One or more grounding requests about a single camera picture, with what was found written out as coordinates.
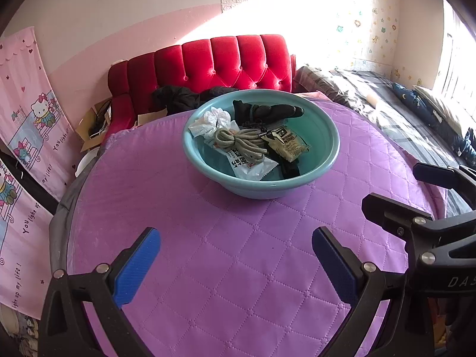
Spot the bright window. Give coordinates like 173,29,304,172
433,0,476,99

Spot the white snack packet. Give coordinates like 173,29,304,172
212,139,279,181

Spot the teal plastic basin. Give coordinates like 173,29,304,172
181,90,341,199

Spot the white plastic colander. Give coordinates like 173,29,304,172
74,149,101,177

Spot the pink cartoon curtain panel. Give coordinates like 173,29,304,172
0,160,56,320
0,26,80,203

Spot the red tufted sofa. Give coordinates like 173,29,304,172
107,34,297,134

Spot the grey rope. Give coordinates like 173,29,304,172
213,127,269,163

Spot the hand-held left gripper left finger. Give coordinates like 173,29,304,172
38,227,162,357

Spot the flat cardboard piece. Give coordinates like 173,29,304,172
137,107,168,125

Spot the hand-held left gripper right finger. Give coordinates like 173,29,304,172
311,226,435,357

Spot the beige seasoning packet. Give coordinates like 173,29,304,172
260,126,310,162

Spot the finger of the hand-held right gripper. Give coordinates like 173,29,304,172
361,192,476,268
413,162,476,212

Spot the white tissue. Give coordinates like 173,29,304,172
188,106,233,140

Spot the dark blue printed cloth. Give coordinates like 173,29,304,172
392,82,476,157

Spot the folded dark blanket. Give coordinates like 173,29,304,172
295,66,376,120

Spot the black clothes pile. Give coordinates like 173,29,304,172
151,85,240,116

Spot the cream pillow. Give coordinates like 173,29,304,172
414,85,465,134

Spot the bed with grey bedding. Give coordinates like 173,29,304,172
294,65,476,216

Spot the black gloves bundle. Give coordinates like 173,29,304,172
232,100,305,129

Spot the pale printed cloth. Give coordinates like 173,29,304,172
0,303,41,357

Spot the open cardboard box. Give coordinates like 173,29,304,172
75,98,112,153

